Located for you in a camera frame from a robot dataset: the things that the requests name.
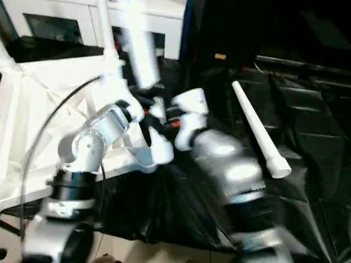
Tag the white plastic table leg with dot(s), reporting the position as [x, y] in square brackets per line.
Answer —
[142, 54]
[108, 35]
[6, 53]
[257, 126]

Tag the white plastic table top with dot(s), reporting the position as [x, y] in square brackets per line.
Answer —
[41, 109]

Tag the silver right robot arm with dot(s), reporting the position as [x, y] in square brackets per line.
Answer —
[233, 164]

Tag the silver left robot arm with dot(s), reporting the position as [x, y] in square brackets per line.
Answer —
[93, 137]

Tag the small yellow tag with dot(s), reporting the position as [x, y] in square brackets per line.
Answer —
[220, 56]

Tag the black table mat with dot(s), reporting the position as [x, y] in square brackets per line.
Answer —
[164, 205]

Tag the white glass-door cabinet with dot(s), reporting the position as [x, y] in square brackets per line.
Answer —
[87, 19]

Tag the dark brown round object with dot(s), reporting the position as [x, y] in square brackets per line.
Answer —
[105, 259]

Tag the black long bar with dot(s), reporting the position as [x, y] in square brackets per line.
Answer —
[301, 65]

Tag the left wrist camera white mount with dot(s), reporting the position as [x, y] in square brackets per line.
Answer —
[123, 93]

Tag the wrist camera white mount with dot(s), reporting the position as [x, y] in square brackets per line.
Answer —
[123, 93]
[192, 115]

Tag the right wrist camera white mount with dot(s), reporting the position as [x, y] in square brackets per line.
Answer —
[192, 115]

